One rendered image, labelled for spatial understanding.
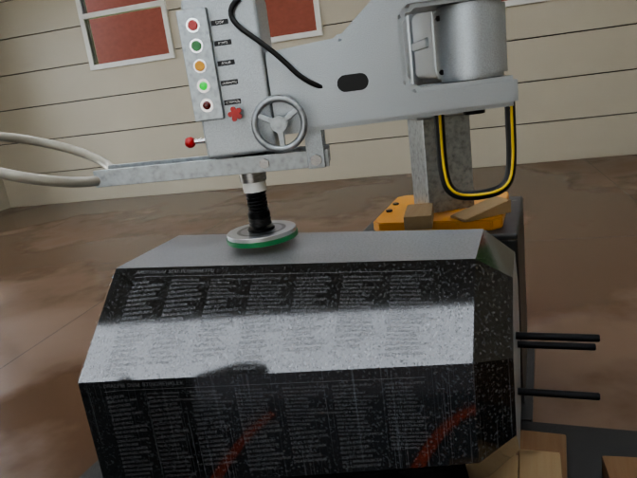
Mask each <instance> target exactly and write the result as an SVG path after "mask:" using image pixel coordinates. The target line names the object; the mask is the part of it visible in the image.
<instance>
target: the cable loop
mask: <svg viewBox="0 0 637 478"><path fill-rule="evenodd" d="M504 115H505V137H506V166H505V174H504V178H503V180H502V182H501V183H500V184H499V185H497V186H495V187H492V188H488V189H482V190H475V191H463V190H459V189H457V188H456V187H454V185H453V184H452V181H451V178H450V175H449V169H448V163H447V154H446V128H445V115H439V116H433V117H434V130H435V143H436V155H437V164H438V171H439V176H440V180H441V183H442V186H443V188H444V190H445V192H446V193H447V194H448V195H449V196H451V197H453V198H455V199H459V200H480V199H486V198H490V197H494V196H498V195H500V194H502V193H504V192H505V191H507V190H508V189H509V188H510V186H511V185H512V183H513V181H514V177H515V173H516V166H517V132H516V106H515V102H514V106H506V107H504Z"/></svg>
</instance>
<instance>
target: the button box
mask: <svg viewBox="0 0 637 478"><path fill-rule="evenodd" d="M175 13H176V19H177V24H178V29H179V34H180V40H181V45H182V50H183V55H184V61H185V66H186V71H187V76H188V82H189V87H190V92H191V102H192V107H193V113H194V117H195V121H196V122H198V121H206V120H219V119H224V118H225V111H224V105H223V100H222V94H221V88H220V83H219V77H218V71H217V65H216V60H215V54H214V48H213V42H212V37H211V31H210V25H209V16H208V10H207V8H198V9H185V10H179V11H176V12H175ZM190 18H195V19H197V20H198V22H199V24H200V28H199V30H198V31H196V32H189V31H188V30H187V27H186V23H187V21H188V20H189V19H190ZM193 39H199V40H201V41H202V43H203V50H202V51H201V52H199V53H194V52H192V51H191V49H190V42H191V40H193ZM198 59H202V60H204V61H205V62H206V64H207V69H206V71H205V72H203V73H197V72H196V71H195V70H194V68H193V63H194V62H195V61H196V60H198ZM201 79H205V80H207V81H209V84H210V89H209V91H208V92H207V93H202V92H200V91H199V90H198V89H197V83H198V81H199V80H201ZM203 99H210V100H211V101H212V102H213V109H212V110H211V111H210V112H204V111H203V110H202V109H201V107H200V103H201V101H202V100H203Z"/></svg>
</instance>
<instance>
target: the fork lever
mask: <svg viewBox="0 0 637 478"><path fill-rule="evenodd" d="M323 147H324V154H325V162H326V166H330V161H329V160H331V156H330V146H329V144H323ZM269 153H275V154H269ZM320 163H321V156H319V155H313V156H311V164H313V165H315V166H318V165H319V164H320ZM305 168H308V161H307V154H306V147H305V146H301V147H296V148H294V149H293V150H290V151H288V152H283V153H277V152H266V155H256V156H237V157H232V156H227V157H219V158H209V156H192V157H182V158H173V159H162V160H153V161H142V162H133V163H122V164H113V165H108V169H106V170H96V171H93V175H95V176H97V177H98V178H99V179H100V184H99V186H96V188H100V187H111V186H121V185H132V184H142V183H152V182H162V181H173V180H183V179H193V178H203V177H214V176H224V175H243V174H254V173H264V172H275V171H284V170H295V169H305Z"/></svg>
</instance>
